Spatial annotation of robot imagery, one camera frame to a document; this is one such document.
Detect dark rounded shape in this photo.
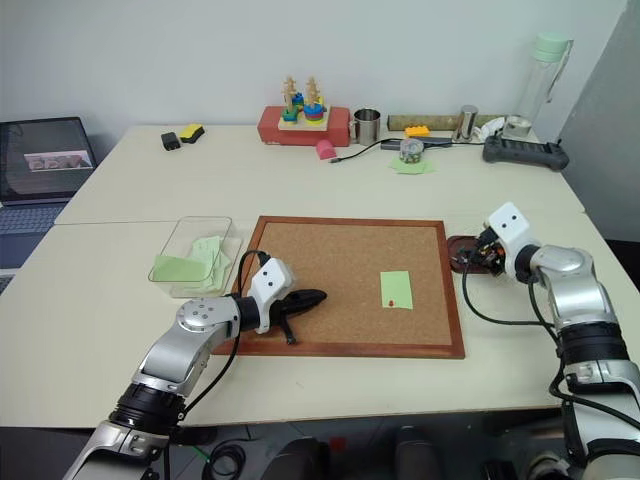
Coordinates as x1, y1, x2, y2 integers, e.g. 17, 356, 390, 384
261, 436, 332, 480

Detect open grey laptop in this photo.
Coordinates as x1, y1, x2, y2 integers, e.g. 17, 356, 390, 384
0, 116, 97, 297

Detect wood-framed cork board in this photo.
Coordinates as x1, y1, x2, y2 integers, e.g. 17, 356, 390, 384
209, 215, 467, 361

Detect dark brown tray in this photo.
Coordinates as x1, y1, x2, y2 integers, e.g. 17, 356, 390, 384
445, 234, 507, 276

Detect bright green paper note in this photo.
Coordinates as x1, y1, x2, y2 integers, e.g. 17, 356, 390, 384
150, 254, 213, 284

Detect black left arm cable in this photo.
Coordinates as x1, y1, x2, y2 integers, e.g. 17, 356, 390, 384
168, 249, 272, 480

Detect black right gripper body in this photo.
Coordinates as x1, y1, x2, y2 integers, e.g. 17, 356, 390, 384
469, 223, 512, 277

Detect steel cylinder cup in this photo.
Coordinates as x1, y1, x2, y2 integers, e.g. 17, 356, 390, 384
451, 104, 480, 144

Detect patterned tape roll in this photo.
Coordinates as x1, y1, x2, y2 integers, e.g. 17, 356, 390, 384
399, 138, 425, 165

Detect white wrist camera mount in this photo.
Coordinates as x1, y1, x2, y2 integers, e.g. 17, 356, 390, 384
247, 257, 297, 335
486, 201, 542, 277

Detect black coiled floor cable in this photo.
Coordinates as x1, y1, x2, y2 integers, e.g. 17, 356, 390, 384
208, 441, 247, 472

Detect steel mug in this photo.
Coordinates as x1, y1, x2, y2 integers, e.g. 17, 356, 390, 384
347, 106, 384, 147

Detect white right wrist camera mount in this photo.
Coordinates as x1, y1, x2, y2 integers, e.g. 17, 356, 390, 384
486, 201, 542, 277

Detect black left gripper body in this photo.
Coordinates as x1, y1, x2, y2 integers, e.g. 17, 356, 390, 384
268, 295, 303, 327

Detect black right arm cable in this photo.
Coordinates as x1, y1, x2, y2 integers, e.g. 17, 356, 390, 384
461, 258, 569, 357

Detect pale green paper notes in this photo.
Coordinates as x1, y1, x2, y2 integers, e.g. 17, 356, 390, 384
190, 235, 235, 292

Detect green rolled mat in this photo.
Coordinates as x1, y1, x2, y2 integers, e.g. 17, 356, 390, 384
386, 114, 507, 133

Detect dark grey usb hub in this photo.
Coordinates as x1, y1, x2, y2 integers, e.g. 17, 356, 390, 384
380, 138, 454, 151

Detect black usb cable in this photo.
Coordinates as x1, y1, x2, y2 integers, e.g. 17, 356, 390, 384
327, 138, 402, 166

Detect red cardboard box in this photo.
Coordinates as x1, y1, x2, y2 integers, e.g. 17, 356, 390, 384
256, 104, 352, 149

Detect white crumpled cloth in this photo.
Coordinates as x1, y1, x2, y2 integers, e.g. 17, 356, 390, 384
474, 116, 509, 142

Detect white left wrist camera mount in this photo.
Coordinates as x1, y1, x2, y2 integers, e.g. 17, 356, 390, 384
247, 257, 297, 335

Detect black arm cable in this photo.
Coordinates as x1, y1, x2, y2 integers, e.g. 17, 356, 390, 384
168, 249, 272, 480
461, 258, 569, 357

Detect clear bottle with green lid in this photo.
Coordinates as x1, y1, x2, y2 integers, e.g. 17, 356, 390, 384
514, 32, 574, 139

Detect small glass jar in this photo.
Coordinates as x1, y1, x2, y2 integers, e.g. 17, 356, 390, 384
503, 114, 533, 142

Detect colourful wooden stacking toy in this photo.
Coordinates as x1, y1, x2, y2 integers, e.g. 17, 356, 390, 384
277, 75, 332, 134

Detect black handheld controller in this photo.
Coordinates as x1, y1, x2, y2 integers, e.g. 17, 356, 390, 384
481, 135, 571, 173

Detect clear plastic box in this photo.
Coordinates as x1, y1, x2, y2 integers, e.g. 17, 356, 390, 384
147, 214, 245, 300

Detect yellow and black eraser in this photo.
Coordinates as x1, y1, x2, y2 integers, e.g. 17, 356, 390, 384
179, 123, 207, 145

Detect green sticky note stack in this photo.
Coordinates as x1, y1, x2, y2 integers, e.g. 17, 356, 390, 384
387, 157, 439, 178

